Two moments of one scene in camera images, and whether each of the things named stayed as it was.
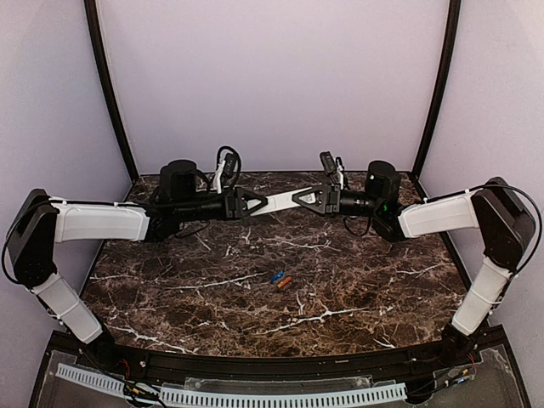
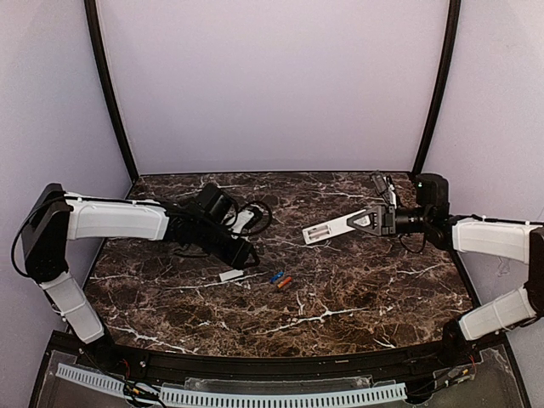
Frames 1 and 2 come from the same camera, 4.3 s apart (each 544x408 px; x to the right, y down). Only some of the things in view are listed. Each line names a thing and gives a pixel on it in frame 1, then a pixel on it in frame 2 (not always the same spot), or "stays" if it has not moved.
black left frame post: x=91 y=8 stays
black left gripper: x=229 y=203 → x=237 y=250
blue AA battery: x=279 y=275 stays
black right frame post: x=451 y=41 stays
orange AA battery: x=286 y=280 stays
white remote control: x=281 y=201 → x=334 y=227
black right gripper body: x=332 y=199 → x=389 y=219
